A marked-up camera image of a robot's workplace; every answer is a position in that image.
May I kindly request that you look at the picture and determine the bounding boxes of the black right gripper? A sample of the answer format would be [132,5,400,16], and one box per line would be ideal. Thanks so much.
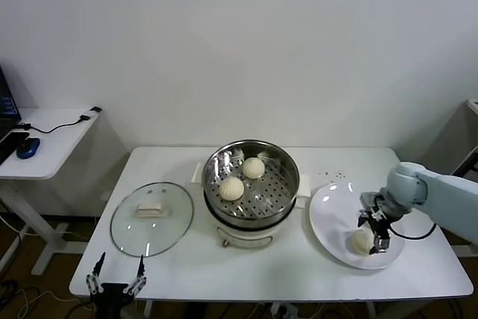
[357,205,393,255]

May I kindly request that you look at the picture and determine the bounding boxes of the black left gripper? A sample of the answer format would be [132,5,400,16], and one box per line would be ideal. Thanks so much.
[84,252,149,319]

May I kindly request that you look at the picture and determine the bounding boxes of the white steamed baozi bun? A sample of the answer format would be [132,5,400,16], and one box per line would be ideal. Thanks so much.
[349,229,376,256]
[242,157,267,180]
[219,176,246,202]

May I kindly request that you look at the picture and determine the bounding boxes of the glass pot lid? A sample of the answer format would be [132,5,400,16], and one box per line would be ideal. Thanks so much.
[110,182,196,258]

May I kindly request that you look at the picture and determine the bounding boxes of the perforated steel steamer basket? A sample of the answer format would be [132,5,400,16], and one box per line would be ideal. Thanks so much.
[191,139,311,225]

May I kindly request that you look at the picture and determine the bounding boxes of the white round plate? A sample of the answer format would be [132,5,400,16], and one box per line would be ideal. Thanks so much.
[308,182,406,270]

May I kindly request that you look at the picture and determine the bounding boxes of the black white bar device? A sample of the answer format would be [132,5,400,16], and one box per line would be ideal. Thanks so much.
[452,146,478,177]

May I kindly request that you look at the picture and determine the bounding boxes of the white side desk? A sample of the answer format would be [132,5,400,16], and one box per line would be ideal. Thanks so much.
[0,107,104,276]

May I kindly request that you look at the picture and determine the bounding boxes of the blue computer mouse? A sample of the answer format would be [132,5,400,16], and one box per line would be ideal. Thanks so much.
[16,137,41,159]

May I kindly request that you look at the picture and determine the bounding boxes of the black phone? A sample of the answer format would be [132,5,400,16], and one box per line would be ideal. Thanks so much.
[0,131,31,150]

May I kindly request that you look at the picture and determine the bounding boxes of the black laptop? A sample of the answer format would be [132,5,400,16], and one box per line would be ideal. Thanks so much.
[0,61,22,165]

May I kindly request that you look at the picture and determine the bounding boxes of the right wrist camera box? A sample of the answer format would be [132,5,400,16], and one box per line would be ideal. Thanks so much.
[359,191,388,210]

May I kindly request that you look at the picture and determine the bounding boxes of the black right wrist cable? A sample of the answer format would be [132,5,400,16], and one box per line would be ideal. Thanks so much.
[388,220,438,240]

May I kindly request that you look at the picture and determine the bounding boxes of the white floor cable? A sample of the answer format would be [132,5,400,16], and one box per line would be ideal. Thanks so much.
[18,288,81,318]

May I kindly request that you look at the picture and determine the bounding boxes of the black floor cable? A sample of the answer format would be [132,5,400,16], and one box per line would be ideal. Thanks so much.
[0,277,42,319]

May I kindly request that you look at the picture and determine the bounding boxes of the black desk cable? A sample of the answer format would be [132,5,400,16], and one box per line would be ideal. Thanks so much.
[14,114,93,135]

